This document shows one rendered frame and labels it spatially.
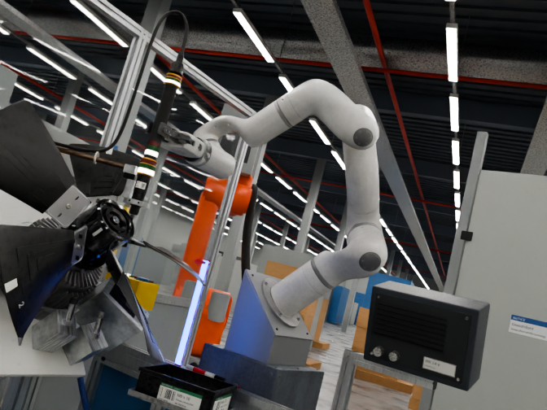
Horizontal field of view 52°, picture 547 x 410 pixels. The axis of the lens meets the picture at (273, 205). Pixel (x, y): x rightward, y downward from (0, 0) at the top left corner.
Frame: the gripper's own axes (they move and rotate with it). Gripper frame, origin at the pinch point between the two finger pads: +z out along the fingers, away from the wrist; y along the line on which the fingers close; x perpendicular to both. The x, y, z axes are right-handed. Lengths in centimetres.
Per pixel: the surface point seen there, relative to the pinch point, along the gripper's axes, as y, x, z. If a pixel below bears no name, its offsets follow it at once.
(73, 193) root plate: 3.0, -23.3, 17.1
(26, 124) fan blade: 10.1, -11.4, 29.7
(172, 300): 70, -50, -108
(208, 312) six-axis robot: 204, -67, -318
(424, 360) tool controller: -73, -40, -32
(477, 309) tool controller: -83, -26, -29
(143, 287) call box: 21, -43, -34
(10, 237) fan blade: -12, -37, 39
